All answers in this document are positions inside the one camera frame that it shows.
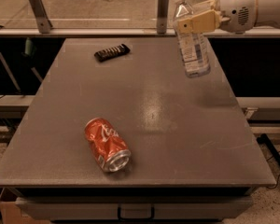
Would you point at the black snack bar wrapper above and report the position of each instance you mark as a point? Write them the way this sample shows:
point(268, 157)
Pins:
point(111, 53)

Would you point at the cardboard box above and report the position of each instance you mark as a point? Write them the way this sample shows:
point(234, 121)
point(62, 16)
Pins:
point(11, 213)

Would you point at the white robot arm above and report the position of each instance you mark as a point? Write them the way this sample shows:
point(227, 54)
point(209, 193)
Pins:
point(268, 13)

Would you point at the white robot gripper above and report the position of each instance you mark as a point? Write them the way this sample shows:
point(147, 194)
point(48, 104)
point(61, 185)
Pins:
point(236, 12)

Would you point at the grey drawer with handle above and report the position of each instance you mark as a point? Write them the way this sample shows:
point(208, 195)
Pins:
point(193, 208)

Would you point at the middle metal bracket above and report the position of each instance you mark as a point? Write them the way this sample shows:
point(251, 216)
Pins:
point(162, 16)

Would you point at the crushed red soda can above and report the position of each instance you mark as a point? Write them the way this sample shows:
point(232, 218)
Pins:
point(108, 148)

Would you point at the metal rail behind table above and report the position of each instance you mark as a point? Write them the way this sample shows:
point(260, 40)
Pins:
point(261, 32)

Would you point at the clear plastic water bottle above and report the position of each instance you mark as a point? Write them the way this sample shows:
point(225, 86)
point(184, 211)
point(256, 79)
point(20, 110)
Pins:
point(192, 47)

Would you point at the metal bracket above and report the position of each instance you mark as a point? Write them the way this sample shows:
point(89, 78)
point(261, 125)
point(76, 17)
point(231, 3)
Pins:
point(42, 21)
point(162, 16)

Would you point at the left metal bracket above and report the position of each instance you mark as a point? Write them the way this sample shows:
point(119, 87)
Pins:
point(42, 21)

